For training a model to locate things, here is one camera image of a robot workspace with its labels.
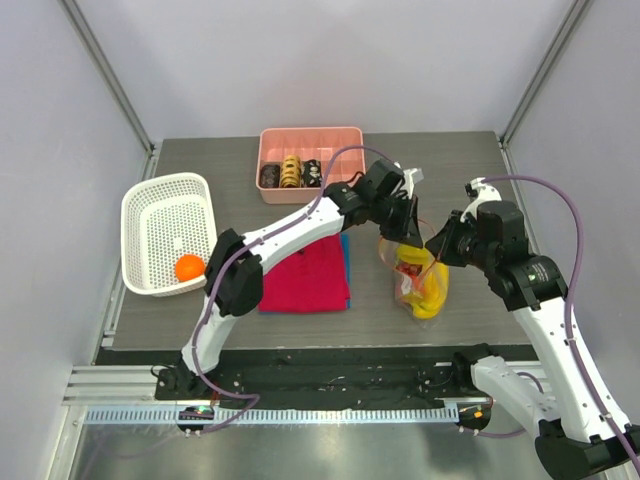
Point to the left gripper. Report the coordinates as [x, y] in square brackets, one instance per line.
[409, 228]

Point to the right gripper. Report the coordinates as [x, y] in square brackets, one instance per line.
[451, 238]

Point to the clear zip top bag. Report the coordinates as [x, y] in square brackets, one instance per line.
[415, 280]

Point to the yellow fake banana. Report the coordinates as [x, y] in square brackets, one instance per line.
[430, 290]

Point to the orange fake fruit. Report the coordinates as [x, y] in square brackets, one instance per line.
[189, 267]

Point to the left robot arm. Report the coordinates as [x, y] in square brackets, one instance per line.
[384, 195]

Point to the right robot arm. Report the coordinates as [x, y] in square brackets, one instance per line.
[578, 429]

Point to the red fake fruit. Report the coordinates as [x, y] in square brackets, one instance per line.
[411, 270]

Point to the blue folded cloth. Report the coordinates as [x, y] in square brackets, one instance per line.
[346, 270]

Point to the red folded shirt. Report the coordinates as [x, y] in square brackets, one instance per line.
[310, 280]

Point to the black floral rolled item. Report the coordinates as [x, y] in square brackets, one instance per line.
[311, 176]

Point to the yellow patterned rolled item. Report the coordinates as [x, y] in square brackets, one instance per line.
[291, 172]

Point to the pink divided plastic tray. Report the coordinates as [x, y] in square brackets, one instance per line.
[314, 143]

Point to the dark brown rolled item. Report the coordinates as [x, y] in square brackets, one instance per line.
[269, 176]

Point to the white perforated plastic basket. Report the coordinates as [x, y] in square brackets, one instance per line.
[162, 220]

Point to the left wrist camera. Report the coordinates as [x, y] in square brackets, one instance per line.
[411, 177]

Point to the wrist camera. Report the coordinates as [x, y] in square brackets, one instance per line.
[411, 177]
[479, 192]

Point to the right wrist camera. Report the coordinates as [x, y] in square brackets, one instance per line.
[479, 192]

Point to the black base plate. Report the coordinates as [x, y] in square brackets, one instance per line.
[385, 378]

